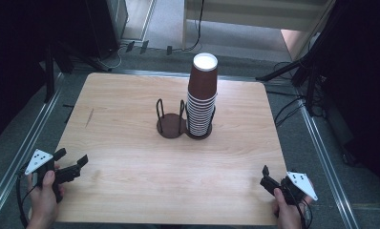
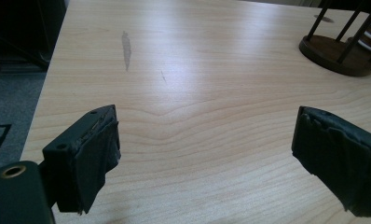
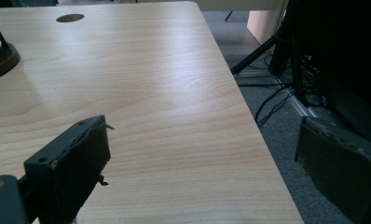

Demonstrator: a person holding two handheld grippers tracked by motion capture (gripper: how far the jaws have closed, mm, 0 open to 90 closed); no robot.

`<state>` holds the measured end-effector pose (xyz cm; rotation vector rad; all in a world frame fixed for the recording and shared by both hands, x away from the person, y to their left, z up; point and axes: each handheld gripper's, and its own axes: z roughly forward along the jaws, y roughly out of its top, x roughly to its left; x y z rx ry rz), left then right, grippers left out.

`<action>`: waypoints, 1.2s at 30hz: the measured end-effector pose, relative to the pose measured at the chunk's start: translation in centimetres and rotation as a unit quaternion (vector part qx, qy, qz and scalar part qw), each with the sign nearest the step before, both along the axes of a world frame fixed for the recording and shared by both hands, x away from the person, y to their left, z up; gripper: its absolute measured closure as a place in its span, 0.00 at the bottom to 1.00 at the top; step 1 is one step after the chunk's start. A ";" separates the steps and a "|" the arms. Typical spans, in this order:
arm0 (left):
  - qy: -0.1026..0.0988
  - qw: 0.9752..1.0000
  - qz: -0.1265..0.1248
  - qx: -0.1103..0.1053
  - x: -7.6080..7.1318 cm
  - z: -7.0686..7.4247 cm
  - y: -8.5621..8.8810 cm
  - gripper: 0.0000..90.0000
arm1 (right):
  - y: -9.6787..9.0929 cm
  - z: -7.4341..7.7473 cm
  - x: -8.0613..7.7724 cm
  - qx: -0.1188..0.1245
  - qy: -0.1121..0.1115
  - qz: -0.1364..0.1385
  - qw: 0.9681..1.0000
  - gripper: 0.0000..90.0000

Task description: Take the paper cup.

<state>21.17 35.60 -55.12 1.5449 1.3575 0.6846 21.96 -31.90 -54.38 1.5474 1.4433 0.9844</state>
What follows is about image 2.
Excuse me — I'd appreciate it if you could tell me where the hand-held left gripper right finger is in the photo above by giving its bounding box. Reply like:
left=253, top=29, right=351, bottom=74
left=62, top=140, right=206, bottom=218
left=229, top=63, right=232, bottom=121
left=291, top=105, right=371, bottom=218

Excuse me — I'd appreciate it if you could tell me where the black wire cup holder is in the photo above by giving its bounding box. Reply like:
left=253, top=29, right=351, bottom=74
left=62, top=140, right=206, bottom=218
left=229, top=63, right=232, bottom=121
left=298, top=0, right=371, bottom=77

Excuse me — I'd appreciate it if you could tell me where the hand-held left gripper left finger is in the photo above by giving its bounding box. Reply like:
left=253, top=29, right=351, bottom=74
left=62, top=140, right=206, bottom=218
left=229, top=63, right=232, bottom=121
left=38, top=104, right=122, bottom=216

